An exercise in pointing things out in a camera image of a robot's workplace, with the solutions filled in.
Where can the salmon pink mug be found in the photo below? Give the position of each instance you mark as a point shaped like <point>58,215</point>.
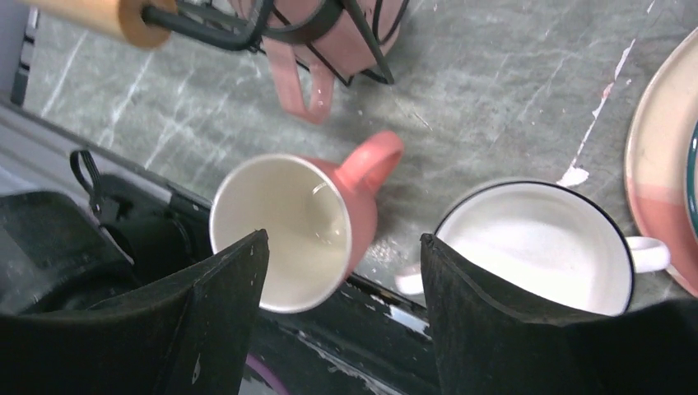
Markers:
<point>321,217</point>

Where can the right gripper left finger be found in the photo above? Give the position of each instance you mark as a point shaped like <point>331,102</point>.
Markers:
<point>188,333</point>

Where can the beige pink plate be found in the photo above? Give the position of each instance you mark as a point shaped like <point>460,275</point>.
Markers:
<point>657,146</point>

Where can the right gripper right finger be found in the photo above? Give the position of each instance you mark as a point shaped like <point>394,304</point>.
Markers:
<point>492,337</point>

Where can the black wire dish rack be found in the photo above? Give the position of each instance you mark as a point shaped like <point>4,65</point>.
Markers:
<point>148,24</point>

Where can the white enamel cup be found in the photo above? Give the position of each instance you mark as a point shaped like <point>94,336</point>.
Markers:
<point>552,242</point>

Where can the light pink mug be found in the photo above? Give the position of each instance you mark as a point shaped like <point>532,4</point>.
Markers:
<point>322,49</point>

